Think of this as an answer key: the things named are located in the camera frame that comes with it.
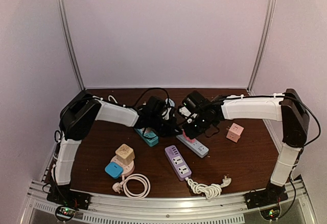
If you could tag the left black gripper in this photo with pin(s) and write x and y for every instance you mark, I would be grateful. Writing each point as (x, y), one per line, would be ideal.
(172, 127)

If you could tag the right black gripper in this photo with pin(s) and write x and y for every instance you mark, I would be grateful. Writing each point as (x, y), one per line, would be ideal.
(190, 132)

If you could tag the pink square plug adapter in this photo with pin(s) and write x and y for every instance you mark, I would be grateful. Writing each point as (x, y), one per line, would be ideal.
(187, 139)

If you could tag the light blue power strip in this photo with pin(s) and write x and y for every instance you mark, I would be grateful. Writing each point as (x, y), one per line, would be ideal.
(196, 147)

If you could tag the purple power strip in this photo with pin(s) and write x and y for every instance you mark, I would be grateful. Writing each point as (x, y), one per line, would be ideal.
(178, 163)

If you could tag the pink cube socket adapter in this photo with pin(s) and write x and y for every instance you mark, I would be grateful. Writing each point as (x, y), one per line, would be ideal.
(234, 132)

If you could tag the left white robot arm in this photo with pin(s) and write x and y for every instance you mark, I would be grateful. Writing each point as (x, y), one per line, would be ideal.
(78, 117)

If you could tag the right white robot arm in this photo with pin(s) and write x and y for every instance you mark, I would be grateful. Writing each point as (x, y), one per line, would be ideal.
(287, 108)

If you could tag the teal power strip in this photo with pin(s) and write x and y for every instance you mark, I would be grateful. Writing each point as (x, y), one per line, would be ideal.
(148, 136)

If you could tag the beige cube adapter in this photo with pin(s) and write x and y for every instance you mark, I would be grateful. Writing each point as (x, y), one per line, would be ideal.
(125, 154)

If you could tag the round pink white power strip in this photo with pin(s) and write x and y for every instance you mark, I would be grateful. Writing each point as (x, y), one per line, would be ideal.
(128, 169)

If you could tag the blue square adapter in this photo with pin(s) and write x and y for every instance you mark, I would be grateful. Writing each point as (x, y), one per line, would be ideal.
(114, 170)

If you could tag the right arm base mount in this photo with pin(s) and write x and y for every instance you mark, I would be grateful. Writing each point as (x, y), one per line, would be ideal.
(268, 203)

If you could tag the aluminium front rail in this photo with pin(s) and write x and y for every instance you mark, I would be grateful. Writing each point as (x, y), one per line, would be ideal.
(229, 208)

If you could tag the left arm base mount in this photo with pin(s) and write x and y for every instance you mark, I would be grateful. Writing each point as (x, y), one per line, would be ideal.
(69, 205)

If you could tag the right aluminium frame post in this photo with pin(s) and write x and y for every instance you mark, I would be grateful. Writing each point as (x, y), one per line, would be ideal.
(262, 44)

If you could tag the aluminium frame post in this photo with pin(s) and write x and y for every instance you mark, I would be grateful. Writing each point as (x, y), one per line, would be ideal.
(69, 43)
(262, 44)

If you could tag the left aluminium frame post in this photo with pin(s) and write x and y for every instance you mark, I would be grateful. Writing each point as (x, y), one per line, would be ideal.
(69, 43)

